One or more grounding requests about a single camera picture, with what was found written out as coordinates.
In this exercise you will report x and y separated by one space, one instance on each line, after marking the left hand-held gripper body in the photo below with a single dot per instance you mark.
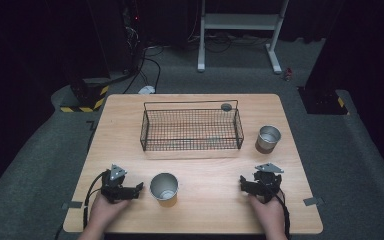
112 186

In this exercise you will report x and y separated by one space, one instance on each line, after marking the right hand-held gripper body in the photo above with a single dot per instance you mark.
267 182

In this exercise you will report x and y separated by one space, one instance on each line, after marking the orange metal-lined cup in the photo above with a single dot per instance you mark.
164 190

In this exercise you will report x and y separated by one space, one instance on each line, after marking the brown metal-lined cup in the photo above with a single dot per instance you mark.
267 139

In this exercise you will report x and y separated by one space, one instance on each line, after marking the person's left hand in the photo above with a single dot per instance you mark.
105 211

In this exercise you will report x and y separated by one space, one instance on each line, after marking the person's right hand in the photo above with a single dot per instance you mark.
269 215

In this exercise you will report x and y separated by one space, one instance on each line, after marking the grey tape strip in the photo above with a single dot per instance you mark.
72 205
313 201

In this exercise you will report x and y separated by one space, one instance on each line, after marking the grey round table grommet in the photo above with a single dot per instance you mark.
226 107

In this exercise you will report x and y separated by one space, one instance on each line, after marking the black yellow-striped stand base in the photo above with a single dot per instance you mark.
86 100

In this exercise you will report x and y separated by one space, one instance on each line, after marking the white power adapter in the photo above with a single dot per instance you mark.
146 89

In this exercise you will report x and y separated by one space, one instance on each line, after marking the black base with yellow mark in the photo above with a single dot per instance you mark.
323 101

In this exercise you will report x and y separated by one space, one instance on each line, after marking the small red object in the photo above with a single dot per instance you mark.
288 74

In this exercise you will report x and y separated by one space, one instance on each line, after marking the white metal stand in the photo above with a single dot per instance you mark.
240 21

